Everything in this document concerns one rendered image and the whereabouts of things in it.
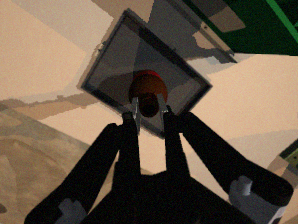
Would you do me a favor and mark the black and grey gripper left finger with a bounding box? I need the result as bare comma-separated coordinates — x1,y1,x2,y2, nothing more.
24,97,141,224

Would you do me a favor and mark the dark brown bottle with red label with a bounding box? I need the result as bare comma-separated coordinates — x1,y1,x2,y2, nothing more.
128,70,168,118

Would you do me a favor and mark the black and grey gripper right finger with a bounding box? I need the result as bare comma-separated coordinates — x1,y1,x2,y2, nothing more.
157,93,294,224

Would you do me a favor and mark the dark green crate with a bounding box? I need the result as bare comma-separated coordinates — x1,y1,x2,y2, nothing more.
182,0,298,54

